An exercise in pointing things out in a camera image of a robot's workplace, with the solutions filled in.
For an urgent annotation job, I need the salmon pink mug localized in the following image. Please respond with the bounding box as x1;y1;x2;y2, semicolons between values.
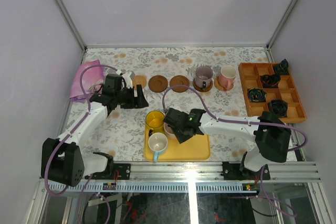
219;66;237;90

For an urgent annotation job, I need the aluminium frame rail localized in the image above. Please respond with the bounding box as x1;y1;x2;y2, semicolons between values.
39;160;322;183

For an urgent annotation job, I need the blue yellow-patterned rolled tie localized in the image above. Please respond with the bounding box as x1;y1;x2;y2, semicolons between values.
247;88;267;102

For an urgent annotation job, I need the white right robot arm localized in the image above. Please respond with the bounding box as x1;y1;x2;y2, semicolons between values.
164;108;291;179

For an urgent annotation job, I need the floral patterned table mat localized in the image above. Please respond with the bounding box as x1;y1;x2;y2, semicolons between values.
57;47;300;162

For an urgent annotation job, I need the yellow plastic tray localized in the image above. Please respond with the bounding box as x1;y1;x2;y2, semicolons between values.
144;123;211;162

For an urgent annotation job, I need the yellow glass mug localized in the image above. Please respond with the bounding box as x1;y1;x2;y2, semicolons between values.
145;111;164;136

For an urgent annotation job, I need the purple black-handled mug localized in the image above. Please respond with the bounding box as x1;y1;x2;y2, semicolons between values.
194;66;213;90

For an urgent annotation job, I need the dark green rolled tie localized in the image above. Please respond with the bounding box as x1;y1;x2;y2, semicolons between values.
273;59;289;76

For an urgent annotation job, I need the pink star-patterned cloth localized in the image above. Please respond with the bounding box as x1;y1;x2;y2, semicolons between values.
69;60;104;102

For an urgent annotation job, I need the white blue-handled mug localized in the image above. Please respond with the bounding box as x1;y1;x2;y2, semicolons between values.
148;132;168;162

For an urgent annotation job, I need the dark orange-patterned rolled tie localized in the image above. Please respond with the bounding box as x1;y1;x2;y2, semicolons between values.
260;74;281;88

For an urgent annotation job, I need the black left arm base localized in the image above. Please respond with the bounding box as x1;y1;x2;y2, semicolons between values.
84;152;131;180

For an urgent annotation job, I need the woven rattan coaster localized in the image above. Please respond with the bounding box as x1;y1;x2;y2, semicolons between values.
132;75;147;89
214;77;234;91

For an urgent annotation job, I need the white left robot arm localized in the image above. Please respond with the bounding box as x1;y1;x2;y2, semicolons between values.
41;71;149;187

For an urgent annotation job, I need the light pink mug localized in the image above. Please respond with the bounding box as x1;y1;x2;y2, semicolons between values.
164;123;177;140

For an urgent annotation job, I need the orange wooden divided tray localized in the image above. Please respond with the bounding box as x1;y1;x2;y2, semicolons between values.
238;61;307;123

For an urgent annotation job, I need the brown wooden coaster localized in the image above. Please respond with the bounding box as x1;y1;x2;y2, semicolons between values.
148;75;168;93
170;75;190;93
193;80;213;92

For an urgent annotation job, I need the dark blue rolled tie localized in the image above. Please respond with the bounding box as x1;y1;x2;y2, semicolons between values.
267;99;288;118

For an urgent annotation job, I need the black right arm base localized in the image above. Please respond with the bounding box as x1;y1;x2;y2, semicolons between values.
221;154;270;180

